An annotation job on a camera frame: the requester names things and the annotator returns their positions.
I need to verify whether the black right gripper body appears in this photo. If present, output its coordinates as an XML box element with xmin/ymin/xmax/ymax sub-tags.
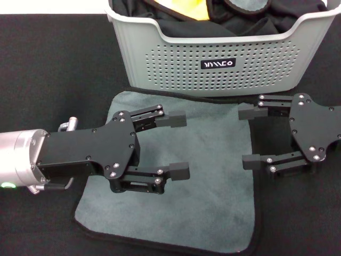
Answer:
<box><xmin>289</xmin><ymin>92</ymin><xmax>341</xmax><ymax>163</ymax></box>

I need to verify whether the yellow towel with black trim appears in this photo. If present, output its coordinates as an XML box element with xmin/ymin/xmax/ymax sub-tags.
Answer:
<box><xmin>159</xmin><ymin>0</ymin><xmax>211</xmax><ymax>21</ymax></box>

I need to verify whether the grey perforated plastic storage box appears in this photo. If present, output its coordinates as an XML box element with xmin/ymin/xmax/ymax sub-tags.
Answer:
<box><xmin>103</xmin><ymin>0</ymin><xmax>341</xmax><ymax>98</ymax></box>

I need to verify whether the black tablecloth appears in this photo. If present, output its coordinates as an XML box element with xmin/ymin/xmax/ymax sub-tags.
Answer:
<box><xmin>0</xmin><ymin>13</ymin><xmax>341</xmax><ymax>256</ymax></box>

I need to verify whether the silver elbow connector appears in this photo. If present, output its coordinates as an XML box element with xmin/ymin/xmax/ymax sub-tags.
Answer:
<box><xmin>58</xmin><ymin>116</ymin><xmax>78</xmax><ymax>133</ymax></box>

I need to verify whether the grey towel with black trim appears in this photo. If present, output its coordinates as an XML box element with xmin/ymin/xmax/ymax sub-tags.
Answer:
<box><xmin>223</xmin><ymin>0</ymin><xmax>271</xmax><ymax>13</ymax></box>

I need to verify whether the black cloth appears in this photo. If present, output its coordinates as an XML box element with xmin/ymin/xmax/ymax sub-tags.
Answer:
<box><xmin>111</xmin><ymin>0</ymin><xmax>328</xmax><ymax>37</ymax></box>

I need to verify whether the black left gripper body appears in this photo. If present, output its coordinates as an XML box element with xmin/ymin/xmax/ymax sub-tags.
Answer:
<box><xmin>36</xmin><ymin>109</ymin><xmax>141</xmax><ymax>187</ymax></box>

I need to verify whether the black cable with spring plug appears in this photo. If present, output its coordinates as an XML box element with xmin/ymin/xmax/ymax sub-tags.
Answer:
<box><xmin>28</xmin><ymin>177</ymin><xmax>75</xmax><ymax>196</ymax></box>

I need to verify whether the yellow and grey towel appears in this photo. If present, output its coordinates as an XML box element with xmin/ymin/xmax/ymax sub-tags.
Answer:
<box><xmin>73</xmin><ymin>90</ymin><xmax>264</xmax><ymax>254</ymax></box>

